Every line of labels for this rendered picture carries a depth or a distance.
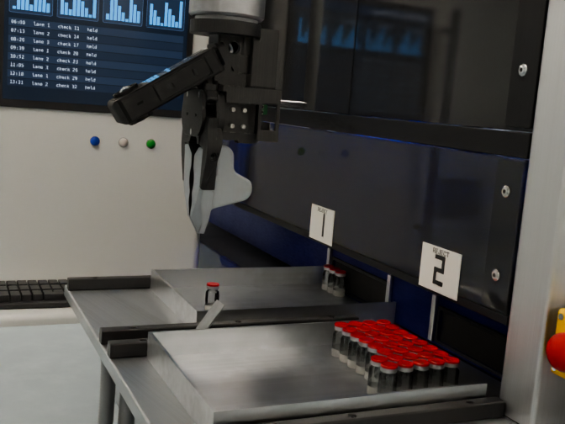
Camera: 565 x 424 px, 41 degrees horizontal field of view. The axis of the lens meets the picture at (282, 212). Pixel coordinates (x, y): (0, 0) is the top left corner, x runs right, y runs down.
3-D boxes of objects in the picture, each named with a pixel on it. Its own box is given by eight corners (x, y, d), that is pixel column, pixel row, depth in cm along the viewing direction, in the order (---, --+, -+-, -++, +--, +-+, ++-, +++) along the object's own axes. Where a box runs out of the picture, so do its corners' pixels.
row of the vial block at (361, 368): (341, 352, 106) (345, 320, 106) (414, 402, 90) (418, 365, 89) (328, 353, 105) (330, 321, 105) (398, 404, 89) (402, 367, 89)
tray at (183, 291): (321, 283, 147) (323, 266, 147) (393, 322, 124) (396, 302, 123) (150, 288, 133) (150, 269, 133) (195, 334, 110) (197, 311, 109)
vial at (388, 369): (388, 396, 91) (392, 360, 91) (398, 404, 89) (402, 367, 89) (372, 398, 90) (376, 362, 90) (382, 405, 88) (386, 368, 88)
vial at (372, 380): (378, 389, 93) (382, 353, 93) (388, 396, 91) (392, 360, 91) (362, 391, 92) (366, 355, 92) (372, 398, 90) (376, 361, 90)
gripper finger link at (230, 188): (253, 238, 77) (260, 147, 76) (197, 238, 75) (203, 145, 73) (242, 232, 80) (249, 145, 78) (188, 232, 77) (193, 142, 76)
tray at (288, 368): (371, 341, 113) (372, 319, 112) (483, 411, 90) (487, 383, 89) (146, 357, 99) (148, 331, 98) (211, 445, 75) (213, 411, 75)
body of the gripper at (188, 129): (278, 149, 76) (287, 26, 74) (195, 145, 72) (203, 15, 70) (250, 143, 83) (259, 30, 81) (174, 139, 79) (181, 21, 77)
